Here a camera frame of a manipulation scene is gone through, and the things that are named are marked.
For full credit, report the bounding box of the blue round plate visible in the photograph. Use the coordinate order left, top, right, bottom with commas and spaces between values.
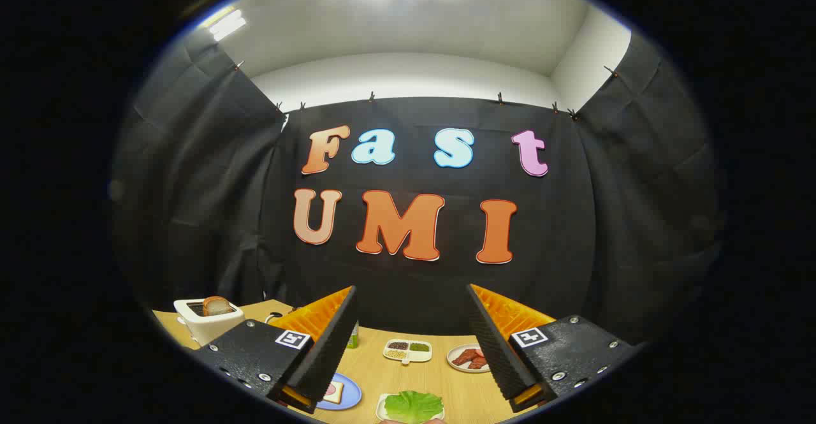
317, 373, 363, 411

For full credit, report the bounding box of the white toaster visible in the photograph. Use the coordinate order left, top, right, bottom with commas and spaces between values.
173, 298, 245, 347

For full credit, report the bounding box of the white square plate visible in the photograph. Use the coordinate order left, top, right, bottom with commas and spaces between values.
376, 393, 447, 423

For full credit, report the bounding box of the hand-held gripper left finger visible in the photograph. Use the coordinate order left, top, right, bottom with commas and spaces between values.
191, 286, 358, 415

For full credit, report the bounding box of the green lettuce leaf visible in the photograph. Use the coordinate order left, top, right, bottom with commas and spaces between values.
384, 391, 444, 424

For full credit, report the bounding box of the white divided dish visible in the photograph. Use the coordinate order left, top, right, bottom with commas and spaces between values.
382, 339, 433, 365

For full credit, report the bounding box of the ceiling light panel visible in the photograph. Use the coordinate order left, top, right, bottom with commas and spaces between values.
204, 8, 247, 42

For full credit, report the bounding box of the black backdrop cloth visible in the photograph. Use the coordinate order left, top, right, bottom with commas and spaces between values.
110, 29, 724, 342

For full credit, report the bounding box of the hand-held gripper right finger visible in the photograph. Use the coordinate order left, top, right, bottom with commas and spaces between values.
466, 284, 638, 414

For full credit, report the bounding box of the white oval plate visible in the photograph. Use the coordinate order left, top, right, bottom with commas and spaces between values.
446, 344, 492, 374

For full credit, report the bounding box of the row of cloth clips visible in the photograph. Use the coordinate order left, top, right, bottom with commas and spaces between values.
233, 61, 619, 122

